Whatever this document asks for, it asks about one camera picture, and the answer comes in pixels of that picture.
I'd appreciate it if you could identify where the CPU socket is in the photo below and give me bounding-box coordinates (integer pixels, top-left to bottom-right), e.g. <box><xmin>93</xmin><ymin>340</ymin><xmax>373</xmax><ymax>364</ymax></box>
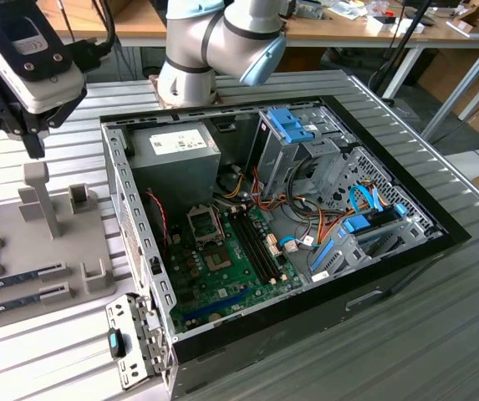
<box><xmin>202</xmin><ymin>245</ymin><xmax>235</xmax><ymax>273</ymax></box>

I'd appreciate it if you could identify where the grey power supply unit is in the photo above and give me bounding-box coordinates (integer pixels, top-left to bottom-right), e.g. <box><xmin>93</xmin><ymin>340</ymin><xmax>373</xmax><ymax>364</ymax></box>
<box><xmin>128</xmin><ymin>120</ymin><xmax>222</xmax><ymax>219</ymax></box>

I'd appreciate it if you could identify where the grey parts rack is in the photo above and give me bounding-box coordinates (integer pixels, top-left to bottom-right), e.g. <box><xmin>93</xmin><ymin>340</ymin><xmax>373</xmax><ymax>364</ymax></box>
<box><xmin>0</xmin><ymin>160</ymin><xmax>119</xmax><ymax>335</ymax></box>

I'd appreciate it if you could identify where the black case fan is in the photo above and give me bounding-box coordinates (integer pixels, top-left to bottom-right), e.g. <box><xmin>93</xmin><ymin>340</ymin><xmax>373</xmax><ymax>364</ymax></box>
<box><xmin>144</xmin><ymin>187</ymin><xmax>171</xmax><ymax>254</ymax></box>

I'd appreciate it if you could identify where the blue RAM stick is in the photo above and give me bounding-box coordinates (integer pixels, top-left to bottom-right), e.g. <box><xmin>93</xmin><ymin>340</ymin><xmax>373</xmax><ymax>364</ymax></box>
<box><xmin>0</xmin><ymin>292</ymin><xmax>43</xmax><ymax>322</ymax></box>
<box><xmin>0</xmin><ymin>266</ymin><xmax>42</xmax><ymax>292</ymax></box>

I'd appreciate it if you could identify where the grey metal drive cage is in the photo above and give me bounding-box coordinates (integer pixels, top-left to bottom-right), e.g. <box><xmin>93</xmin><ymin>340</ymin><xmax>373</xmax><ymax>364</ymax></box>
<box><xmin>247</xmin><ymin>106</ymin><xmax>359</xmax><ymax>202</ymax></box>

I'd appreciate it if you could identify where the blue drive latch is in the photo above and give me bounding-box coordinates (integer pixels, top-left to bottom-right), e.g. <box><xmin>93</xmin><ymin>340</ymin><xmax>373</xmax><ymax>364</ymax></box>
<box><xmin>266</xmin><ymin>107</ymin><xmax>320</xmax><ymax>144</ymax></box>

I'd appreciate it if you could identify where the black RAM slot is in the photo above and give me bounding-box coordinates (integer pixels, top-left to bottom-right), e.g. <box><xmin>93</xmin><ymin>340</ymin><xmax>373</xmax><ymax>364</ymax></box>
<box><xmin>228</xmin><ymin>211</ymin><xmax>273</xmax><ymax>283</ymax></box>
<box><xmin>237</xmin><ymin>209</ymin><xmax>286</xmax><ymax>280</ymax></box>

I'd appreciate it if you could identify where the black blue latch knob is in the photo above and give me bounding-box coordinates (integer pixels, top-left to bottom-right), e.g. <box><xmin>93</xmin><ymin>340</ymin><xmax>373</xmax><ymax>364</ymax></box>
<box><xmin>107</xmin><ymin>327</ymin><xmax>129</xmax><ymax>360</ymax></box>

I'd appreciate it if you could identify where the green motherboard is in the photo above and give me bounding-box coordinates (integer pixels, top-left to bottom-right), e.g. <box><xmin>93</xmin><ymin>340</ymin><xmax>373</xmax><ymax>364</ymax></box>
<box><xmin>166</xmin><ymin>204</ymin><xmax>306</xmax><ymax>335</ymax></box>

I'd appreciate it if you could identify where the blue expansion slot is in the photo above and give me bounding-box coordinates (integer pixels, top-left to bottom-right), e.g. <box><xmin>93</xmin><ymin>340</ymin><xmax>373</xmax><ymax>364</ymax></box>
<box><xmin>181</xmin><ymin>287</ymin><xmax>252</xmax><ymax>325</ymax></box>

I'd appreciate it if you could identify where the black PC case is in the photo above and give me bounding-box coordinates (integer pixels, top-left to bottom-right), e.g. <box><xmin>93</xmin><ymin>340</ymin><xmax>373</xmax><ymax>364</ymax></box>
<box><xmin>99</xmin><ymin>94</ymin><xmax>472</xmax><ymax>401</ymax></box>

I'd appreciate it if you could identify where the blue disk carrier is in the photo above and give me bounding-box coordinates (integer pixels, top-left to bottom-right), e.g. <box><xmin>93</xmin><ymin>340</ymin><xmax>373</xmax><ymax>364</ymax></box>
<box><xmin>341</xmin><ymin>215</ymin><xmax>373</xmax><ymax>234</ymax></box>

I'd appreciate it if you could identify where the grey lower disk bay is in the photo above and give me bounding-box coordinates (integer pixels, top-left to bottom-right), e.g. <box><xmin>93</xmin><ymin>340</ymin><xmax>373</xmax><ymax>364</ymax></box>
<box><xmin>305</xmin><ymin>221</ymin><xmax>435</xmax><ymax>286</ymax></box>

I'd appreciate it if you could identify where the black tripod pole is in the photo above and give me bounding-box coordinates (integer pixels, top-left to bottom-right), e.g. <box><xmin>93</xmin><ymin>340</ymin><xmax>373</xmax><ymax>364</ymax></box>
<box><xmin>368</xmin><ymin>0</ymin><xmax>435</xmax><ymax>105</ymax></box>

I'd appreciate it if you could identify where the white paper box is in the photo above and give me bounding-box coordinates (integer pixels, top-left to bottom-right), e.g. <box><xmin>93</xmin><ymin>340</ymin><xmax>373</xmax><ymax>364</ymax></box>
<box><xmin>365</xmin><ymin>15</ymin><xmax>426</xmax><ymax>35</ymax></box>

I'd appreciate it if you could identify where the perforated metal disk bay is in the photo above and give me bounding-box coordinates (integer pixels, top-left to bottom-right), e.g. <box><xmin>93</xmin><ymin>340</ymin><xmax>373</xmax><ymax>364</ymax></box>
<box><xmin>320</xmin><ymin>145</ymin><xmax>447</xmax><ymax>251</ymax></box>

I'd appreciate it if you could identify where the small open cardboard box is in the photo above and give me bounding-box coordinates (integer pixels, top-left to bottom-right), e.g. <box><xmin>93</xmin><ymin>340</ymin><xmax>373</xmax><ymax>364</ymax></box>
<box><xmin>451</xmin><ymin>2</ymin><xmax>479</xmax><ymax>27</ymax></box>

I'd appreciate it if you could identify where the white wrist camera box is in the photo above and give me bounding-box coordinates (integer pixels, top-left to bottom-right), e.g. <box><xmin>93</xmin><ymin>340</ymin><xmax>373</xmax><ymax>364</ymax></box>
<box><xmin>0</xmin><ymin>48</ymin><xmax>89</xmax><ymax>114</ymax></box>

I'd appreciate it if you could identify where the black camera bracket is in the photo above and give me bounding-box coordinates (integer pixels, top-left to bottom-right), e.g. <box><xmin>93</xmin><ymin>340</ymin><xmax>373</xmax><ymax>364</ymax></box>
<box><xmin>0</xmin><ymin>0</ymin><xmax>76</xmax><ymax>84</ymax></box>

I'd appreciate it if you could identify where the red fan wire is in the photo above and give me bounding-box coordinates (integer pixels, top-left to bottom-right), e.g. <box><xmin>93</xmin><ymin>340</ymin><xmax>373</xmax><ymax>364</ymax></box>
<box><xmin>145</xmin><ymin>190</ymin><xmax>171</xmax><ymax>250</ymax></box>

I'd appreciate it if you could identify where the yellow black wire bundle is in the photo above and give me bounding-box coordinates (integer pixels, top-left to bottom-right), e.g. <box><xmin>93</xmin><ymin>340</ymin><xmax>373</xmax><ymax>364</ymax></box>
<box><xmin>221</xmin><ymin>181</ymin><xmax>251</xmax><ymax>201</ymax></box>

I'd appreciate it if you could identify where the metal expansion bracket cover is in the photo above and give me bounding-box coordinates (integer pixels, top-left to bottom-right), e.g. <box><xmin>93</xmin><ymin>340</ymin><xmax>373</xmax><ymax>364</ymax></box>
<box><xmin>104</xmin><ymin>292</ymin><xmax>178</xmax><ymax>392</ymax></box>

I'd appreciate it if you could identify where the white plug blue wire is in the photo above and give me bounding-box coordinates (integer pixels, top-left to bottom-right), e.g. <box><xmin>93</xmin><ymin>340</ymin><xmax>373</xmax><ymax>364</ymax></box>
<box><xmin>279</xmin><ymin>235</ymin><xmax>299</xmax><ymax>255</ymax></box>

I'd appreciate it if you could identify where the red orange wire bundle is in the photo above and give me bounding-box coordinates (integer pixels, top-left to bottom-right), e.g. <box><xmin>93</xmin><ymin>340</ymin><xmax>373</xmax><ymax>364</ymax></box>
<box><xmin>252</xmin><ymin>165</ymin><xmax>347</xmax><ymax>248</ymax></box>

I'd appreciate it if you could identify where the blue bay rail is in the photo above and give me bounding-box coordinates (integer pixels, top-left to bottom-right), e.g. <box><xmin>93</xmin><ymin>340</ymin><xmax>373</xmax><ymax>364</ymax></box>
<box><xmin>308</xmin><ymin>240</ymin><xmax>337</xmax><ymax>273</ymax></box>

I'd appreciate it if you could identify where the light blue disk wire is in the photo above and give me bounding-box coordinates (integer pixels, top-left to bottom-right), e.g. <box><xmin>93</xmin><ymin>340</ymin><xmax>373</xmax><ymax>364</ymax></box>
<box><xmin>348</xmin><ymin>182</ymin><xmax>387</xmax><ymax>213</ymax></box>

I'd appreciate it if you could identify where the aluminium profile frame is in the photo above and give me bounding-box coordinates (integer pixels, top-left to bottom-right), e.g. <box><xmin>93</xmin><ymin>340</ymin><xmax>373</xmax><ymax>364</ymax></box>
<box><xmin>420</xmin><ymin>56</ymin><xmax>479</xmax><ymax>143</ymax></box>

